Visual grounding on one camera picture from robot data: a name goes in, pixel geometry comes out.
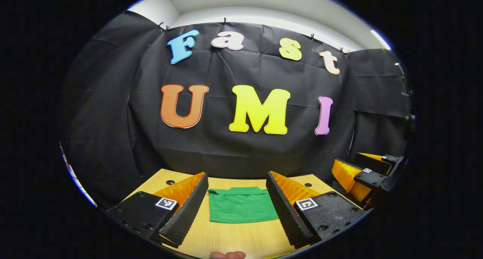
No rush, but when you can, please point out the black backdrop cloth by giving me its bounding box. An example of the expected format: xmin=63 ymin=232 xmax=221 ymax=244
xmin=60 ymin=11 xmax=414 ymax=208

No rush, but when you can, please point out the ceiling light panel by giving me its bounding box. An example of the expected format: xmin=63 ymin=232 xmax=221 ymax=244
xmin=370 ymin=29 xmax=392 ymax=51

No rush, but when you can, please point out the row of black cloth clips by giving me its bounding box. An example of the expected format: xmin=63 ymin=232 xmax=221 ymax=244
xmin=157 ymin=18 xmax=349 ymax=55

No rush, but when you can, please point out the dark metal stand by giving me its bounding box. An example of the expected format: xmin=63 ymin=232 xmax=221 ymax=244
xmin=394 ymin=63 xmax=416 ymax=135

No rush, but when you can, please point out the green T-shirt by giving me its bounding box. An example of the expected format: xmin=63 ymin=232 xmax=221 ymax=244
xmin=208 ymin=187 xmax=280 ymax=224

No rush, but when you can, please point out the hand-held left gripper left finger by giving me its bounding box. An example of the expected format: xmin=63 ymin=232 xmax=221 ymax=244
xmin=101 ymin=172 xmax=209 ymax=249

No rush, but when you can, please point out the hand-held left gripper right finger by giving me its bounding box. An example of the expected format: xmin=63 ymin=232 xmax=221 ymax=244
xmin=266 ymin=171 xmax=374 ymax=250

